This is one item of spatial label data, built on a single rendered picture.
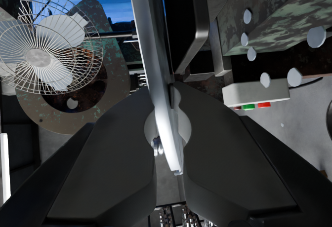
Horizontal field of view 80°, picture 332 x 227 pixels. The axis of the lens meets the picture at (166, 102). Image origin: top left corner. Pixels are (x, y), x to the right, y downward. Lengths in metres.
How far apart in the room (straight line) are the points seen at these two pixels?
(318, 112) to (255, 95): 0.75
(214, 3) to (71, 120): 1.38
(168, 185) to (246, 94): 6.78
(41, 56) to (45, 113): 0.67
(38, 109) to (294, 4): 1.63
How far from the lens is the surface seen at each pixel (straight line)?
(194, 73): 0.51
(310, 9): 0.35
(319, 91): 1.19
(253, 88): 0.49
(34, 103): 1.74
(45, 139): 7.55
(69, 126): 1.64
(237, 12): 0.41
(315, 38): 0.26
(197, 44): 0.18
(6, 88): 6.24
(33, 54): 1.12
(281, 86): 0.52
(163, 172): 7.05
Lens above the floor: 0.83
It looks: 6 degrees down
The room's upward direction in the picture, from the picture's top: 96 degrees counter-clockwise
